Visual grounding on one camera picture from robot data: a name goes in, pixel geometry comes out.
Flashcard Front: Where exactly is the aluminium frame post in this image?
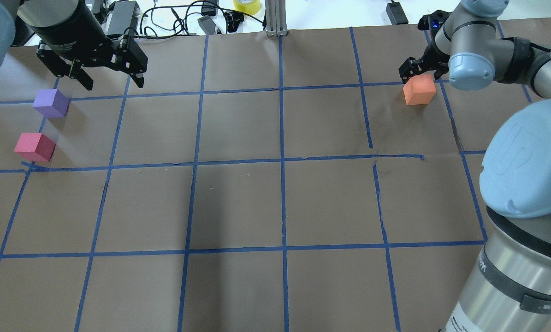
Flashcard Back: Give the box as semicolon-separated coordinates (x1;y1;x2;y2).
265;0;289;36

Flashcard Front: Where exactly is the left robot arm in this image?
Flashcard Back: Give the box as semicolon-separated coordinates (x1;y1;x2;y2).
0;0;148;90

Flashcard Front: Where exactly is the purple foam cube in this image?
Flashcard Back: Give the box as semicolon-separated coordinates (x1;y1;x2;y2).
32;89;70;119

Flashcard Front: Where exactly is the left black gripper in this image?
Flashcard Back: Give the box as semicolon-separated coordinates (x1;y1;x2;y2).
29;5;148;91

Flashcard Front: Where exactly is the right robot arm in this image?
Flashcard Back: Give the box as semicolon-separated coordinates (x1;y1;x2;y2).
399;0;551;332

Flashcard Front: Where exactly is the black power adapter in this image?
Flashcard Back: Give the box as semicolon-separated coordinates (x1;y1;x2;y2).
385;0;409;25

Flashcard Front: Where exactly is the red foam cube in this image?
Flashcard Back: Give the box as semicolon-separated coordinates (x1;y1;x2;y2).
14;132;56;162

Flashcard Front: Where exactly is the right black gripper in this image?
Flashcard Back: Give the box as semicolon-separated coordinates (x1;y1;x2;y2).
398;28;451;84

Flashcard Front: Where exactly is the orange foam cube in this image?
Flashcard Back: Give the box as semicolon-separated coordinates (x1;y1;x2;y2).
403;74;436;105

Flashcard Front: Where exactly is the yellow tape roll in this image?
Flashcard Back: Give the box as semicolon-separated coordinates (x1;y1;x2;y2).
233;0;261;15

